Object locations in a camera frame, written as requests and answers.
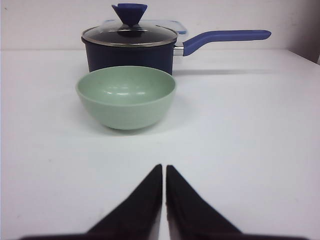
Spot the clear container with blue rim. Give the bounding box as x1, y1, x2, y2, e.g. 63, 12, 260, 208
96, 19, 188, 35

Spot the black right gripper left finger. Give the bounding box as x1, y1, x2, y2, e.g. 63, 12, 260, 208
22, 164, 163, 240

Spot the dark blue saucepan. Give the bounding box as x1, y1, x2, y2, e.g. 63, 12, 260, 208
81, 30, 272, 75

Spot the glass lid with blue knob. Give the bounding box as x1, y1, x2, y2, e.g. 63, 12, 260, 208
82, 3, 178, 48

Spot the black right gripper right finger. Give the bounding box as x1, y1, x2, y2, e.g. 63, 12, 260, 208
166, 165, 305, 240

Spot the green bowl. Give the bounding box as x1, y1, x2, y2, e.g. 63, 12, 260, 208
75, 65, 177, 130

